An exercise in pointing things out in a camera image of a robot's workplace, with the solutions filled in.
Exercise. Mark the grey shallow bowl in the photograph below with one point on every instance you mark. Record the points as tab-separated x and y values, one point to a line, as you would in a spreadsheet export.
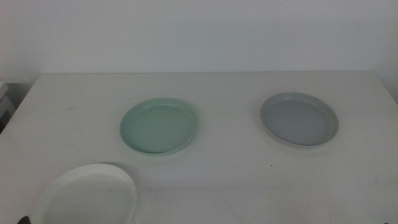
298	121

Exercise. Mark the white shallow bowl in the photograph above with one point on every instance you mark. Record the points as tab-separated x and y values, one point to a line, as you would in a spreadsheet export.
90	199

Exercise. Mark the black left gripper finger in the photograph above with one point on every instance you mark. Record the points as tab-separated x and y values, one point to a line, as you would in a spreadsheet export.
24	220

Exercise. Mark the pale green shallow bowl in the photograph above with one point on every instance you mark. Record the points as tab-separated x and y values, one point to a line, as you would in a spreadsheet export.
158	127

